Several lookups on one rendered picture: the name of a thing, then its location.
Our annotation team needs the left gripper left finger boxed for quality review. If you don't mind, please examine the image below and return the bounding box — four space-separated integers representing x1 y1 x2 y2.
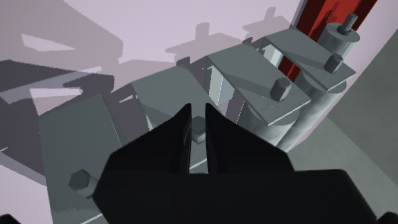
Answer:
101 103 192 175

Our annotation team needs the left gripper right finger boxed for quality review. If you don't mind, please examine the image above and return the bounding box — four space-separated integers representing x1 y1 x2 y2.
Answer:
205 103 295 173

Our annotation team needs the red scrap tray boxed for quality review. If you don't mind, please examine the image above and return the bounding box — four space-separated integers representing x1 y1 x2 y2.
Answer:
278 0 377 82

